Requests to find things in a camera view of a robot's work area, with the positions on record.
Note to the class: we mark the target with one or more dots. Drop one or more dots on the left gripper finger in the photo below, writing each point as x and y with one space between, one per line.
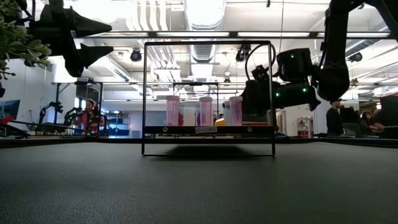
94 53
90 25

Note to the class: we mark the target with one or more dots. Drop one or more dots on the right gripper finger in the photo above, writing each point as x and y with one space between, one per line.
260 73
258 96

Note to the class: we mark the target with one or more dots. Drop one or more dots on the amber pill bottle white cap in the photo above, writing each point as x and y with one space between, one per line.
220 122

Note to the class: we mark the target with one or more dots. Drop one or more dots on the pink vial white cap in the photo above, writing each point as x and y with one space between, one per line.
206 110

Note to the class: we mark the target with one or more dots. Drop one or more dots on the small white plastic bottle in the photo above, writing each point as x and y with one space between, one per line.
189 116

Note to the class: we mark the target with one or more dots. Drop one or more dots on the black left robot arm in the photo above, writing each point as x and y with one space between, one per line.
18 9

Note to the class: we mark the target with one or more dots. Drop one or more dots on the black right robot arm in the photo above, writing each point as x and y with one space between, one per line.
335 62

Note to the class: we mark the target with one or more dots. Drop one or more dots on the black ceiling spotlight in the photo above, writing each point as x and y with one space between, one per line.
136 55
355 57
242 53

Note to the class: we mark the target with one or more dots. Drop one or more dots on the green potted plant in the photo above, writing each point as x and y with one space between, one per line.
18 40

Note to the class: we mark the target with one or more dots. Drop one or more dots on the white column with sign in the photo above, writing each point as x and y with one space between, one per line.
320 118

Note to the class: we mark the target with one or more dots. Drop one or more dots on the wooden tray board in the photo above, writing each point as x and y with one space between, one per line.
208 130

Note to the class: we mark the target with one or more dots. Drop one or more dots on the black monitor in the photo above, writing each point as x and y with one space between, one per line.
390 109

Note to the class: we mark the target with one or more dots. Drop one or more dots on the silver ventilation duct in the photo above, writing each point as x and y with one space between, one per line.
203 18

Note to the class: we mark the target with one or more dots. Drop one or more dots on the blue wall screen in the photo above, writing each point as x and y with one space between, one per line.
9 109

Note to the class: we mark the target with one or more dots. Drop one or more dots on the black metal table frame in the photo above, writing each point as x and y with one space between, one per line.
62 140

